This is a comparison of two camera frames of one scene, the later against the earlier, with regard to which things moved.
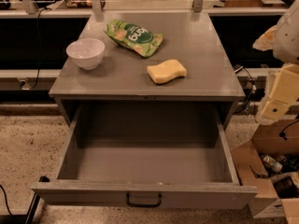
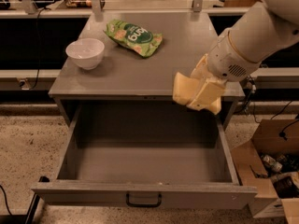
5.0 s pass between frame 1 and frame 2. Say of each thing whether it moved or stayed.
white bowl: stayed
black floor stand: stayed
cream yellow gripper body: moved
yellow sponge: moved
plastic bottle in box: stayed
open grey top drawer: stayed
